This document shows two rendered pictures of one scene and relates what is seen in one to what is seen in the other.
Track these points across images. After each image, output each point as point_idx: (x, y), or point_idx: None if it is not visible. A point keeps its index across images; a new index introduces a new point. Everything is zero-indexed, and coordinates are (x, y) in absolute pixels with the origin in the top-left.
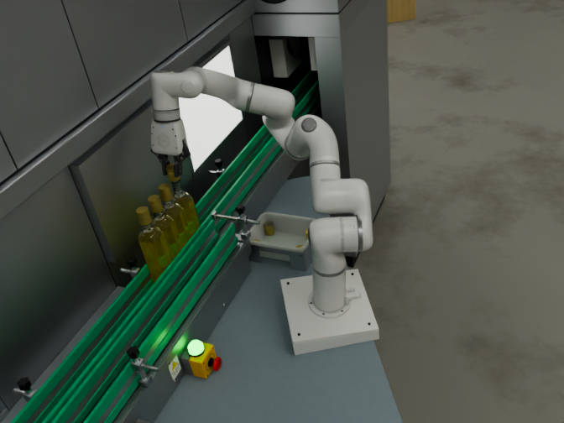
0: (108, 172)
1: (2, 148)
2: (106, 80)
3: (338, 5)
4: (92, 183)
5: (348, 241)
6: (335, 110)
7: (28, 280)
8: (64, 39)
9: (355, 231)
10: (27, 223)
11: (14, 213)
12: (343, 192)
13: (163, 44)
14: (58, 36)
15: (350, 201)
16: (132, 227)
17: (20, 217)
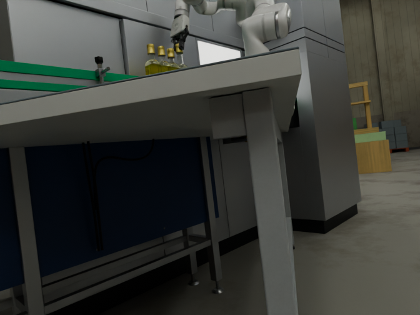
0: (142, 38)
1: None
2: (156, 5)
3: (304, 32)
4: (129, 34)
5: (267, 19)
6: (305, 99)
7: (69, 49)
8: None
9: (272, 12)
10: (82, 22)
11: (76, 11)
12: (270, 5)
13: (196, 20)
14: None
15: (274, 9)
16: None
17: (79, 16)
